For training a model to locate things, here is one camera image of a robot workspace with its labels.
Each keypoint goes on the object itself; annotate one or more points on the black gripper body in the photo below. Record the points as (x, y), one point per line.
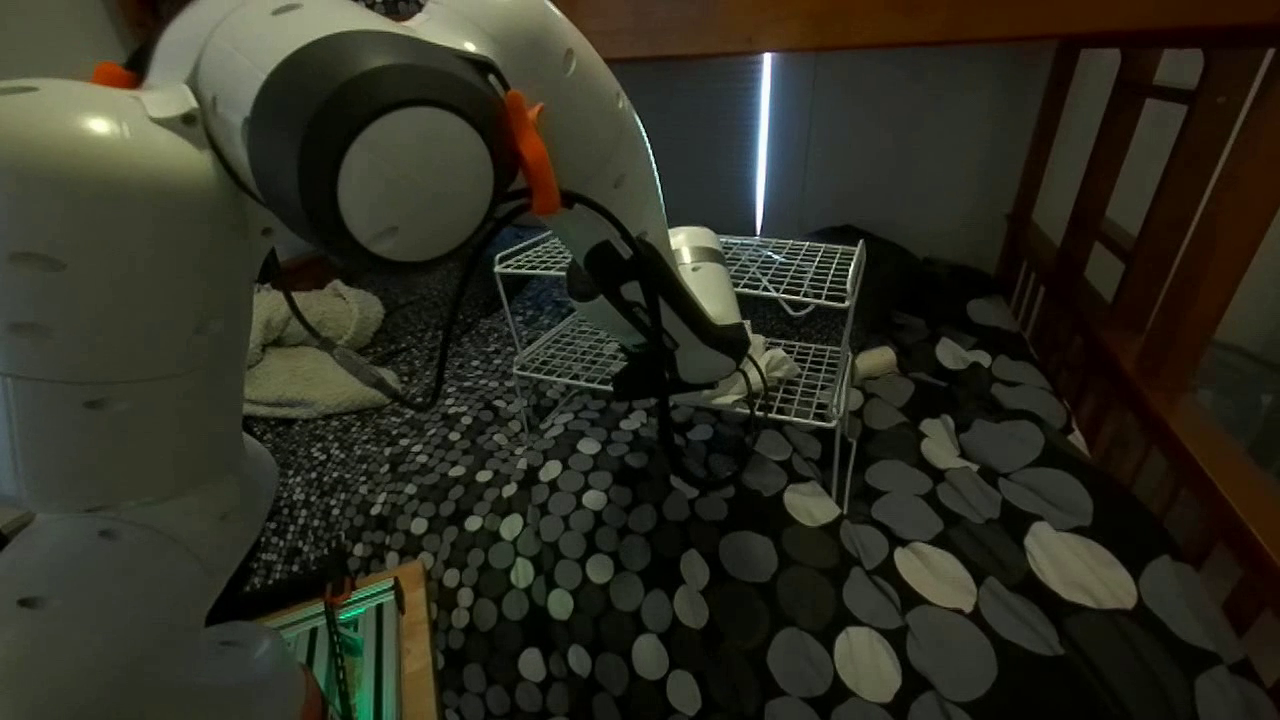
(666, 370)

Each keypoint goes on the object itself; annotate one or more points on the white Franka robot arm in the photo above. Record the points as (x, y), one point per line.
(106, 332)

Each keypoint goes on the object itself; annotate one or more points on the small white object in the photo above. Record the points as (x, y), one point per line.
(878, 361)

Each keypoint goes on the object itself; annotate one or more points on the grey window blind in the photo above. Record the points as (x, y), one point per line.
(907, 145)

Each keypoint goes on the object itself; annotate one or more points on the black grey dotted duvet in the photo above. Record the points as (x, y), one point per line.
(1014, 441)

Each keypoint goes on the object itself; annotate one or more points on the flat white towel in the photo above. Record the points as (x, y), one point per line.
(300, 384)

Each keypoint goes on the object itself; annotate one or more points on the wooden crate with green light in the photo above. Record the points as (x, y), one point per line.
(416, 641)

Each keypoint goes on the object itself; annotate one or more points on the wooden bunk bed frame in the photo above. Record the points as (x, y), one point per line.
(1187, 242)

